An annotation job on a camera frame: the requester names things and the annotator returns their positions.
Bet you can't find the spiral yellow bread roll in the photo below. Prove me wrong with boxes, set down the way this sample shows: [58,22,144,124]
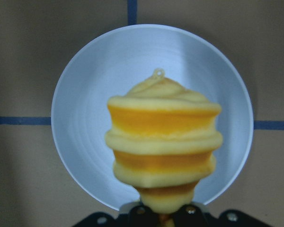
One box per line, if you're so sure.
[105,69,223,227]

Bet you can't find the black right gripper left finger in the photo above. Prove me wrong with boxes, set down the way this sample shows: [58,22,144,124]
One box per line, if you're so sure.
[129,205,160,227]

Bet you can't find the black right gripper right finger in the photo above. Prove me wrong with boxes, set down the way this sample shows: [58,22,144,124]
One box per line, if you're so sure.
[172,204,207,227]

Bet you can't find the blue plate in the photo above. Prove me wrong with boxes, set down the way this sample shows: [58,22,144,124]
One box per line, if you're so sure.
[51,24,254,210]

